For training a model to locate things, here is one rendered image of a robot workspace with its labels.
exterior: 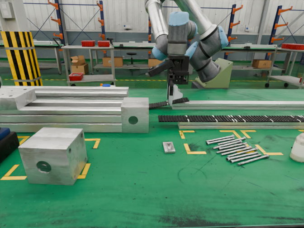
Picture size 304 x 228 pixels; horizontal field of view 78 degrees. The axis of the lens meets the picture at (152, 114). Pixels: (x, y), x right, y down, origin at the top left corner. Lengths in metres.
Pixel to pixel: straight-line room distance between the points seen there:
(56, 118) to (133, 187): 0.36
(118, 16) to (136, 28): 0.85
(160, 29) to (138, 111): 0.49
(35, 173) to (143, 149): 0.27
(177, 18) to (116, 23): 7.66
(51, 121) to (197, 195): 0.50
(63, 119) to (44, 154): 0.24
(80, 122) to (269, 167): 0.56
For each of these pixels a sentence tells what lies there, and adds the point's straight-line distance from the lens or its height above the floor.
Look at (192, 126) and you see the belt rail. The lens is 0.68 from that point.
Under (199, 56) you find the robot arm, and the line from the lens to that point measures 1.22.
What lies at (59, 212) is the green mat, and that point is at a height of 0.78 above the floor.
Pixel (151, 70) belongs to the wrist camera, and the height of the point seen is 0.95.
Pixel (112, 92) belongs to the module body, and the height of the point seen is 0.86.
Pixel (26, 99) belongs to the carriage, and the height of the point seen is 0.88.
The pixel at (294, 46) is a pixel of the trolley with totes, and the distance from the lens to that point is 4.72.
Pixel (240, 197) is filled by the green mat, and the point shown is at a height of 0.78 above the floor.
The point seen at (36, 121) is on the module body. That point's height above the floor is 0.82.
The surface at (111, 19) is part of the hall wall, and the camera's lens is 8.43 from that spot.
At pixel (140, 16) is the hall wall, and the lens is 8.38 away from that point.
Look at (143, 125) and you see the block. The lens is 0.63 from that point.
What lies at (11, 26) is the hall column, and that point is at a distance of 4.15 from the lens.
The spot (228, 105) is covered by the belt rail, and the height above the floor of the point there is 0.80.
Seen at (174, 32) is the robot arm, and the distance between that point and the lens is 0.77.
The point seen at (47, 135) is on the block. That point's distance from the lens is 0.49.
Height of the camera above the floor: 1.09
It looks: 23 degrees down
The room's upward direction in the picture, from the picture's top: 1 degrees clockwise
